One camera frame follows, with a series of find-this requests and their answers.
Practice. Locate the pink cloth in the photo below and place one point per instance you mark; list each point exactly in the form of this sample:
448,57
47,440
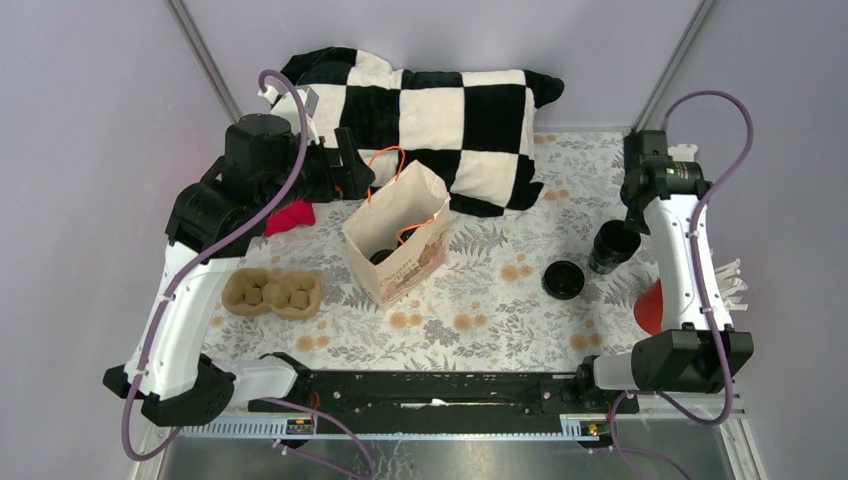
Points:
298,214

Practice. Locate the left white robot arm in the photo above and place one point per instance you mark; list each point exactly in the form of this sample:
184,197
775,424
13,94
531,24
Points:
265,166

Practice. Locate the red cup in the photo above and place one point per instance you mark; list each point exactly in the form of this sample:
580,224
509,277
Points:
648,309

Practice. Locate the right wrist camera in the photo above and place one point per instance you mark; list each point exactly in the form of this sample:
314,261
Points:
683,152

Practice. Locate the white wrapped straws bundle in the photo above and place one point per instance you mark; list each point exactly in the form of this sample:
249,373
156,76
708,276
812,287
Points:
731,285

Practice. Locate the floral table mat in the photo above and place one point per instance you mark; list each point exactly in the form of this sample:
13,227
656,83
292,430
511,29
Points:
485,309

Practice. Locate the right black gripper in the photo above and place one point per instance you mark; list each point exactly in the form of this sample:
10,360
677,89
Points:
635,221

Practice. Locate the brown cardboard cup carrier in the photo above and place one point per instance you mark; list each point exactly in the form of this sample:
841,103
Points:
290,295

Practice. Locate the brown paper bag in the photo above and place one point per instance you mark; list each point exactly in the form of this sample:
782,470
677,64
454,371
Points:
410,213

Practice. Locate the black white checkered pillow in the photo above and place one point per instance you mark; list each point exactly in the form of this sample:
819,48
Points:
475,130

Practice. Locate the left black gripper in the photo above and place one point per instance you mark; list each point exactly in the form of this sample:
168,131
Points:
350,180

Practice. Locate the black coffee cup lid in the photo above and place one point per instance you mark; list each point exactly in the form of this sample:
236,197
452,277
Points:
380,256

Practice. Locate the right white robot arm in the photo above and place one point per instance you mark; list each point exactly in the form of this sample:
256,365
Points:
698,350

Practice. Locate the stack of black cups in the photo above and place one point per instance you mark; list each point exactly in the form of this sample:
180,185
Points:
613,245

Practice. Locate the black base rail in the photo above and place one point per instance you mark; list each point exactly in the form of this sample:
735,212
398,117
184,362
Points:
502,404

